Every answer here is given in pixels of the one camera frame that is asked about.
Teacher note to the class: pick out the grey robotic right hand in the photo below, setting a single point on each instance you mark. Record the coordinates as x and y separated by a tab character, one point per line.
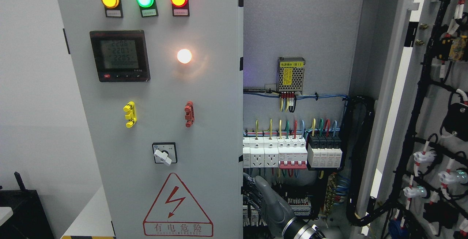
274	210

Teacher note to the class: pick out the white glowing indicator lamp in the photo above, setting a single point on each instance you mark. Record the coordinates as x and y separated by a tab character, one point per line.
184	56

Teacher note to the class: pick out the green indicator lamp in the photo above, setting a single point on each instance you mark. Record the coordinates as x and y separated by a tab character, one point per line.
147	8

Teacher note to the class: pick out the metal mesh power supply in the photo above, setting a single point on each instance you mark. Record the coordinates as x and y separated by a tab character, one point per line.
290	74

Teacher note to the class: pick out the white rotary selector switch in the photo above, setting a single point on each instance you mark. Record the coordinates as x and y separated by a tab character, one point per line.
165	153

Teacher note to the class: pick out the black box on floor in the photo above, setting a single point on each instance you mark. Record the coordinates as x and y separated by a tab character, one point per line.
28	220

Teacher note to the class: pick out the red triangle warning sticker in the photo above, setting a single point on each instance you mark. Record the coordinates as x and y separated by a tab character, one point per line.
176	213

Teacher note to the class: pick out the yellow terminal connector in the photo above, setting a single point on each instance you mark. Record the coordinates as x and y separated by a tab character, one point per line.
130	114

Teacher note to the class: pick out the black white surge protector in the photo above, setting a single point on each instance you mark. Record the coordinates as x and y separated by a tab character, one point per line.
324	152

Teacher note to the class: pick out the yellow indicator lamp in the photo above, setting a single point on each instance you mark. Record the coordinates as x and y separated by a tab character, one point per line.
113	8

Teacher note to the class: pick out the red terminal connector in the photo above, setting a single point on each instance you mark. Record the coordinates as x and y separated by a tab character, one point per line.
189	114

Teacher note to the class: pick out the grey cabinet door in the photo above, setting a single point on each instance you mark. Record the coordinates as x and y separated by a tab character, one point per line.
401	83
209	152

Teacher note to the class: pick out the black digital power meter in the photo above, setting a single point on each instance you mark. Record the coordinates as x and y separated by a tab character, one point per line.
120	55

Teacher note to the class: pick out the red indicator lamp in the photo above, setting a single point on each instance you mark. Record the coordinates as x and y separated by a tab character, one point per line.
180	7

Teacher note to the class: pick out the white socket breaker row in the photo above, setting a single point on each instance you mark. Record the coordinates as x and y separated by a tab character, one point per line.
275	152

